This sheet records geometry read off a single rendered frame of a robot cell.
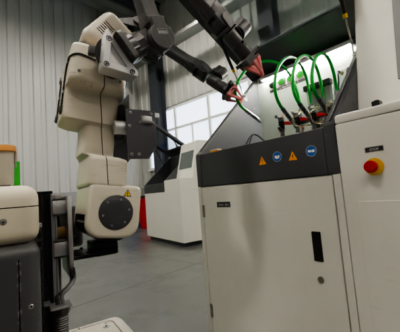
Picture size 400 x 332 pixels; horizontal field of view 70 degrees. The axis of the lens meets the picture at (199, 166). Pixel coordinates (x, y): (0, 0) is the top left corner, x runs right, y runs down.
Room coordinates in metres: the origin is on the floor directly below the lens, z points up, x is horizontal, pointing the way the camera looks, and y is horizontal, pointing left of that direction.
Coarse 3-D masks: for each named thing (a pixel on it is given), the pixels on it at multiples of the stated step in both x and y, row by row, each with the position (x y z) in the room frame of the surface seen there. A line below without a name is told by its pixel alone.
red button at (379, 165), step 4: (368, 160) 0.85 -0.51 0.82; (372, 160) 0.84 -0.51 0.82; (376, 160) 0.84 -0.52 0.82; (380, 160) 0.83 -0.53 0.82; (364, 164) 0.83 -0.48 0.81; (368, 164) 0.82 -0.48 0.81; (372, 164) 0.81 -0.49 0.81; (376, 164) 0.81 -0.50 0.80; (380, 164) 0.83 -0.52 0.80; (364, 168) 0.83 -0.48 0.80; (368, 168) 0.82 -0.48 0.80; (372, 168) 0.81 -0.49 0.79; (376, 168) 0.81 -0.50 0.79; (380, 168) 0.83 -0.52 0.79; (368, 172) 0.82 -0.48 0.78; (372, 172) 0.82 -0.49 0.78; (376, 172) 0.84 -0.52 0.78; (380, 172) 0.83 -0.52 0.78
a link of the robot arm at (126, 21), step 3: (120, 18) 1.27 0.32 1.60; (123, 18) 1.28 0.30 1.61; (126, 18) 1.28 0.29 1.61; (129, 18) 1.29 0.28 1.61; (132, 18) 1.30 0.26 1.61; (123, 21) 1.27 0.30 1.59; (126, 21) 1.28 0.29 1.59; (129, 21) 1.28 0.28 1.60; (132, 21) 1.29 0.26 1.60; (126, 24) 1.28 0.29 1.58; (129, 24) 1.28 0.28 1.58; (132, 24) 1.29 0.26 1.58; (135, 24) 1.29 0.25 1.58; (129, 27) 1.34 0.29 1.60; (132, 27) 1.30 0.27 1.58; (135, 27) 1.30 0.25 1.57; (138, 27) 1.30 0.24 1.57; (132, 30) 1.32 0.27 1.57; (135, 30) 1.31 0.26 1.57; (138, 30) 1.32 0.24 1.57; (126, 81) 1.17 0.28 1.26; (126, 84) 1.16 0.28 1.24; (126, 87) 1.17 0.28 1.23; (120, 102) 1.24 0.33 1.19
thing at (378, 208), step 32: (384, 0) 1.06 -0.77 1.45; (384, 32) 1.04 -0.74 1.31; (384, 64) 1.03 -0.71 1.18; (384, 96) 1.01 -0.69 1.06; (352, 128) 0.88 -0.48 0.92; (384, 128) 0.81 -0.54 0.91; (352, 160) 0.89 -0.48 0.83; (384, 160) 0.82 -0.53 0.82; (352, 192) 0.90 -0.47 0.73; (384, 192) 0.83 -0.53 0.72; (352, 224) 0.91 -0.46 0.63; (384, 224) 0.84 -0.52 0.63; (352, 256) 0.91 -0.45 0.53; (384, 256) 0.85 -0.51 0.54; (384, 288) 0.85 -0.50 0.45; (384, 320) 0.86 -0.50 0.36
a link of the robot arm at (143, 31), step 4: (144, 28) 0.80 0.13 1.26; (140, 32) 0.79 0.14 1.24; (144, 32) 0.80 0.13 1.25; (144, 36) 0.80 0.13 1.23; (148, 44) 0.81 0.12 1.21; (148, 48) 0.83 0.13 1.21; (152, 48) 0.82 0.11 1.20; (148, 52) 0.84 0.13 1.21; (152, 52) 0.83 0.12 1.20; (156, 52) 0.83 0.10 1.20; (160, 52) 0.83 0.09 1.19; (164, 52) 0.84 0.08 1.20; (148, 56) 0.86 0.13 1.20; (152, 56) 0.85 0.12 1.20; (156, 56) 0.85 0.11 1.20; (160, 56) 0.87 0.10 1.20; (152, 60) 0.87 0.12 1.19; (156, 60) 0.86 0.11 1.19
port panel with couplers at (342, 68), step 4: (348, 60) 1.36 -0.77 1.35; (336, 64) 1.40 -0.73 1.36; (340, 64) 1.39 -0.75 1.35; (344, 64) 1.38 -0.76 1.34; (348, 64) 1.36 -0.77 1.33; (336, 68) 1.40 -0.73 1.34; (340, 68) 1.39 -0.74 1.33; (344, 68) 1.38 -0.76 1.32; (340, 72) 1.37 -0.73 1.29; (344, 72) 1.38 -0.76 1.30; (340, 76) 1.39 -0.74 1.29; (344, 76) 1.38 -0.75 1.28; (340, 80) 1.40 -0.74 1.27; (340, 84) 1.40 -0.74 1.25
